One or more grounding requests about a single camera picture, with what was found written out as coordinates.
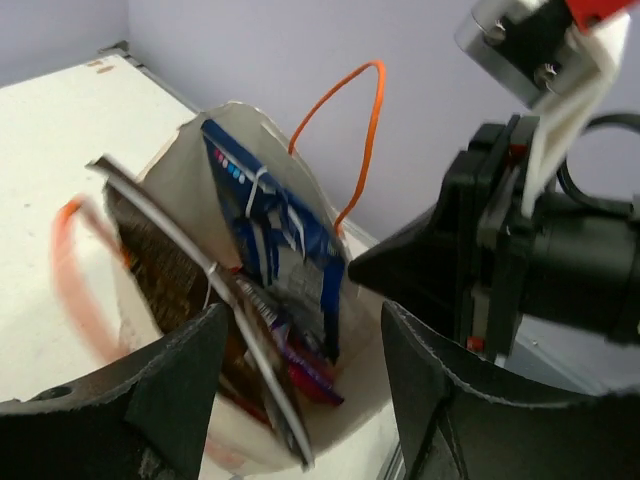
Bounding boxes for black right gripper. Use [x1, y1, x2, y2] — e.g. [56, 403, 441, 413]
[348, 115, 639, 357]

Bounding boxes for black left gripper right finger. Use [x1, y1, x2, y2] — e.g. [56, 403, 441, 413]
[381, 301, 639, 479]

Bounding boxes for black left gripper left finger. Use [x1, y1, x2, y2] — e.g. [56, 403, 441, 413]
[1, 304, 229, 479]

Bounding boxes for brown chip bag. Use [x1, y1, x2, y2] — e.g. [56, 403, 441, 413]
[87, 156, 315, 469]

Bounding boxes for blue Kettle chip bag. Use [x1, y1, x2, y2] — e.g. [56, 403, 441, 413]
[201, 119, 346, 363]

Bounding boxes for purple snack bag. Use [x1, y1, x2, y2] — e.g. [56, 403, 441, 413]
[270, 323, 344, 407]

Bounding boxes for beige paper bag orange handles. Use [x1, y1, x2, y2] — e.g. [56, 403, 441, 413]
[49, 59, 401, 476]

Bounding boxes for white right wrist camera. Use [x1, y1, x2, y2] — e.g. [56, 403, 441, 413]
[455, 0, 634, 217]

